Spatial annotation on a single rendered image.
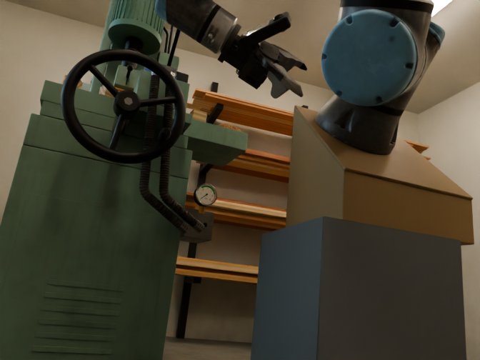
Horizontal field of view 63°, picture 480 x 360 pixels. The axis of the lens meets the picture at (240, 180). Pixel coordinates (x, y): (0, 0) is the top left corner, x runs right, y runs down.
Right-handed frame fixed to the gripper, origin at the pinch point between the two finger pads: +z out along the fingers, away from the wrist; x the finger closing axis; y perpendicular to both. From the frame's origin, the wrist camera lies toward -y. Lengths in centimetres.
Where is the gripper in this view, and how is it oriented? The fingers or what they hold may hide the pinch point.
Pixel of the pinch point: (307, 79)
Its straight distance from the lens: 94.4
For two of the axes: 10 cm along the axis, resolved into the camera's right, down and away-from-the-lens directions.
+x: -1.9, 6.0, -7.8
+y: -5.0, 6.2, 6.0
